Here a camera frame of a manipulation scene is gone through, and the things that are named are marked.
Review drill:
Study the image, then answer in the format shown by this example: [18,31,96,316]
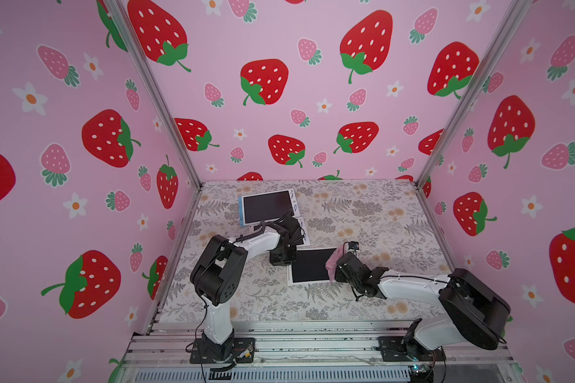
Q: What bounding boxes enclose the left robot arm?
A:
[190,214,304,362]

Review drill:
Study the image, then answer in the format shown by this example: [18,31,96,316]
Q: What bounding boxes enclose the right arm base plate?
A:
[377,336,447,364]

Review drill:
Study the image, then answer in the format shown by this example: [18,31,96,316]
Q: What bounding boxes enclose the pink fluffy cloth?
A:
[325,246,345,282]

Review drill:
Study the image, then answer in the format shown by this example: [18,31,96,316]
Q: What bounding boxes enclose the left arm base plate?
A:
[189,336,256,365]

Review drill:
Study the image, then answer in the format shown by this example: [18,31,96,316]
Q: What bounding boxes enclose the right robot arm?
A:
[325,250,510,360]

